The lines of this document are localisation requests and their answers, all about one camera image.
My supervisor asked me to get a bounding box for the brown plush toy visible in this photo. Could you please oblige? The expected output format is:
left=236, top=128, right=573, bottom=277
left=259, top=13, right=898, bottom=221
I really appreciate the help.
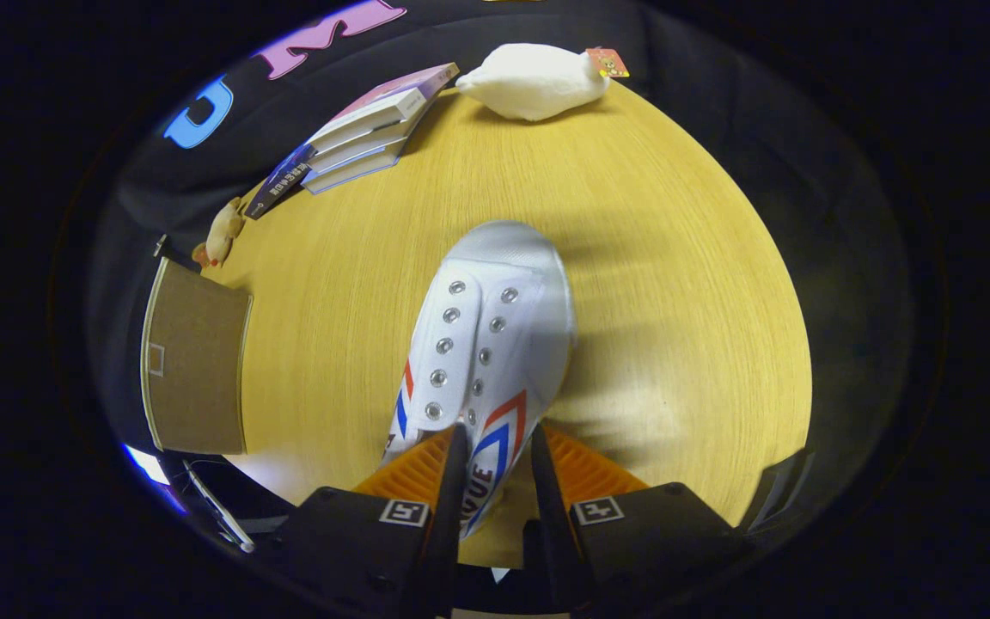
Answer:
left=192, top=197, right=248, bottom=269

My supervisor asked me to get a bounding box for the beige fabric storage box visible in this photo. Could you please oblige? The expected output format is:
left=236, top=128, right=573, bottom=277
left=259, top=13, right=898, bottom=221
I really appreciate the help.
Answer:
left=140, top=256, right=254, bottom=456

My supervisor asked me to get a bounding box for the pink cover book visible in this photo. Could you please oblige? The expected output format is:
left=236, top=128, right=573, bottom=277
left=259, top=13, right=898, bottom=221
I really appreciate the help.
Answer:
left=306, top=62, right=460, bottom=156

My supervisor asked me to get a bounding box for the dark blue book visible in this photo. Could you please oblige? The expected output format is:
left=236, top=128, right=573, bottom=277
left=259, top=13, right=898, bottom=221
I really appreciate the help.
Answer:
left=243, top=142, right=320, bottom=220

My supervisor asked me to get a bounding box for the white cover book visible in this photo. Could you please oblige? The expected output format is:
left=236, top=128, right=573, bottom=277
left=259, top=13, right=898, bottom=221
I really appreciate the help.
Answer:
left=302, top=112, right=427, bottom=175

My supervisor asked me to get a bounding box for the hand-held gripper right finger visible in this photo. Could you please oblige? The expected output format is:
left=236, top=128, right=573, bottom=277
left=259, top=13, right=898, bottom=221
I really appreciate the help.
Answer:
left=522, top=423, right=749, bottom=616

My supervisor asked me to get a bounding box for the white plush toy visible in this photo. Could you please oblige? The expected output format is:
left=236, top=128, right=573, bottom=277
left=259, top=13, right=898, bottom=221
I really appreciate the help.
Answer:
left=455, top=43, right=631, bottom=122

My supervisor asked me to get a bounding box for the white striped canvas shoe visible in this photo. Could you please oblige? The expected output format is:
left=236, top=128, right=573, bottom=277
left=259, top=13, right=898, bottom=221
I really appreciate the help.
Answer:
left=381, top=220, right=578, bottom=539

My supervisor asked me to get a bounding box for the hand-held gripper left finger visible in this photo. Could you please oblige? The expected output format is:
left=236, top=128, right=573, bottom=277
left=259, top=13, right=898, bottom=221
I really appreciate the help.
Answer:
left=276, top=423, right=470, bottom=619

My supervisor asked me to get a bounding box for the light blue cover book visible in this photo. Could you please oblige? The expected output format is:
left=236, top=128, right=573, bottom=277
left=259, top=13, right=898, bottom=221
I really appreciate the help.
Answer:
left=300, top=138, right=408, bottom=195

